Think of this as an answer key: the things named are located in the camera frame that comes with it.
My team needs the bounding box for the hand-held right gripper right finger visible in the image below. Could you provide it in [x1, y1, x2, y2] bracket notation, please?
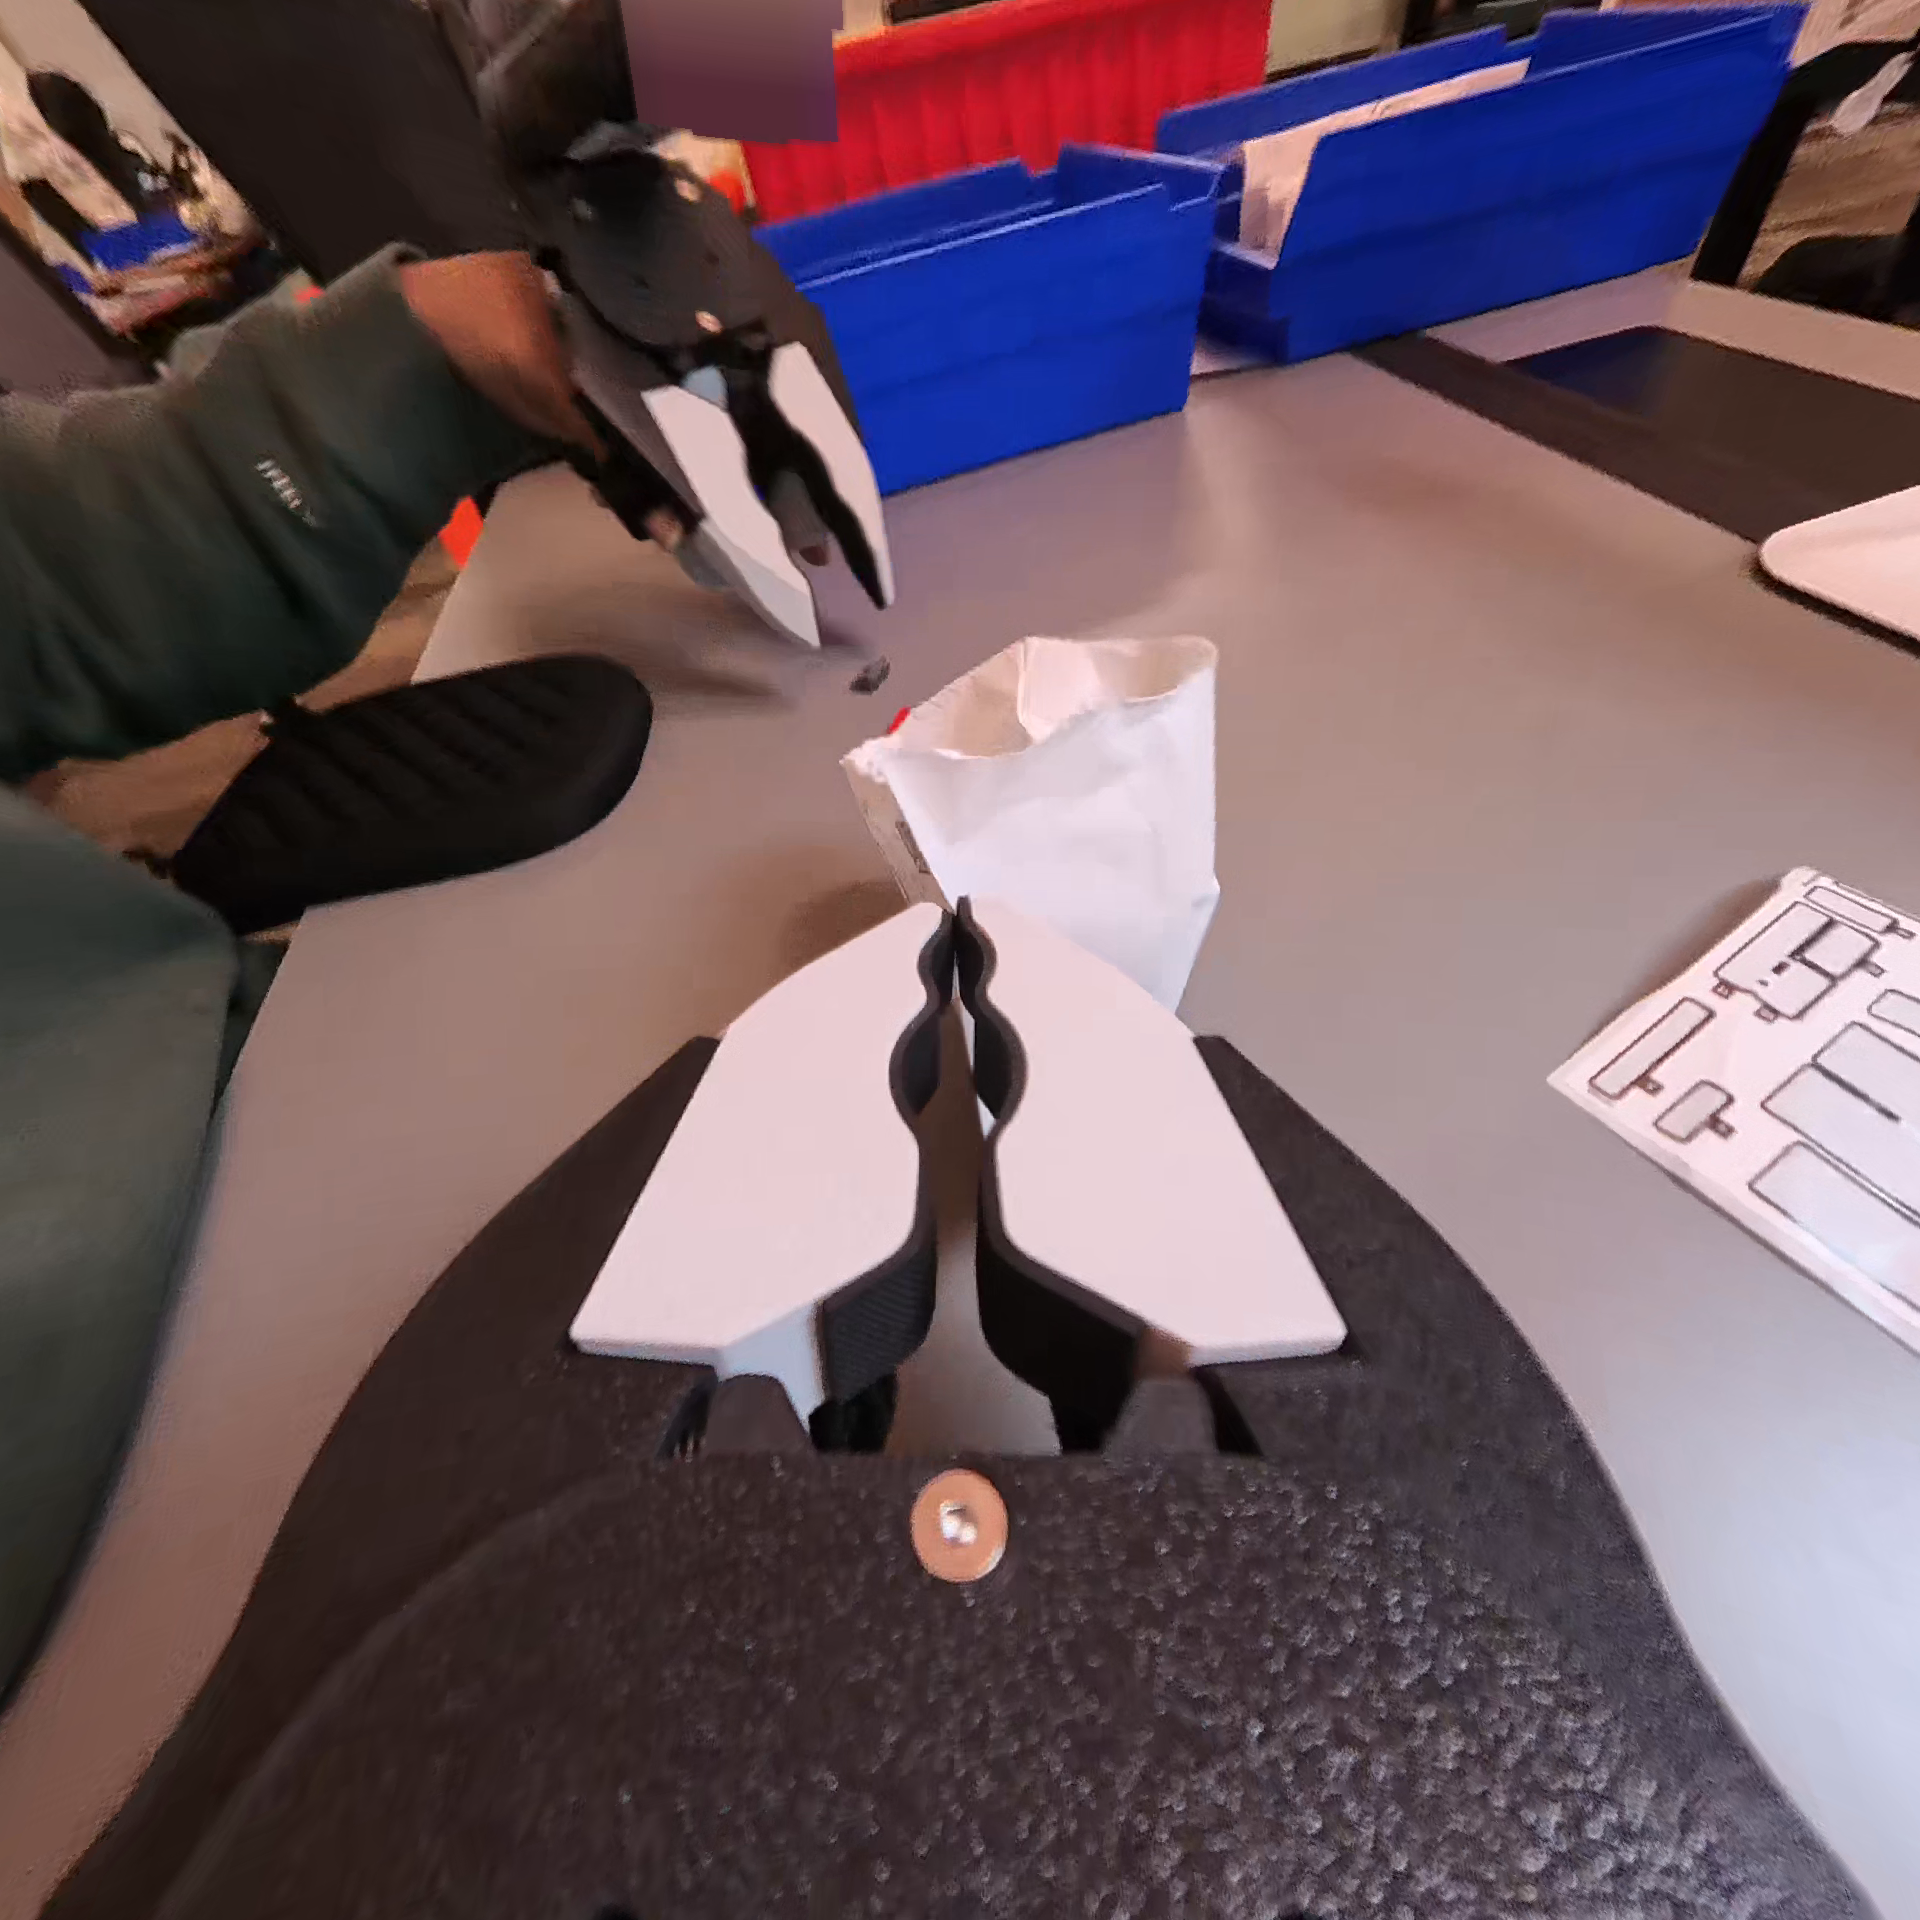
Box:
[961, 898, 1350, 1455]

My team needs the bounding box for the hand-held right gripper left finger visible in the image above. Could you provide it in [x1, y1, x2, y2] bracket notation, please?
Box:
[565, 901, 963, 1424]

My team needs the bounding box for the person's left hand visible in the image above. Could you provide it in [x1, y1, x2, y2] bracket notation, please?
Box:
[402, 245, 604, 471]

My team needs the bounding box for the black padded chair armrest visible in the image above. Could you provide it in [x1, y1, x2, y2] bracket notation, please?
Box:
[169, 655, 657, 937]

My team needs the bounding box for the white sticker sheet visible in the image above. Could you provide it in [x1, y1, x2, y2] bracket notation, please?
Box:
[1551, 867, 1920, 1353]

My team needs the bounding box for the person's left forearm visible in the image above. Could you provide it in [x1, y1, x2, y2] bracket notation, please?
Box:
[0, 246, 574, 781]

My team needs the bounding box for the red ribbed bin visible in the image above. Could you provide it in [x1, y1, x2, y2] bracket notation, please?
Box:
[742, 0, 1274, 227]

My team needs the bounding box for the white printed paper bag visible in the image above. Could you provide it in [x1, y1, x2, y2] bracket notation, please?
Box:
[840, 634, 1221, 1141]

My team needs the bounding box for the blue plastic bin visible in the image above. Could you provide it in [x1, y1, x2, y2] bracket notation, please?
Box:
[751, 147, 1225, 498]
[1157, 5, 1810, 363]

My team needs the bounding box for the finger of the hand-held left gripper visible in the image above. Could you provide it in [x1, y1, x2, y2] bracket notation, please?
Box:
[637, 374, 827, 653]
[763, 345, 899, 610]

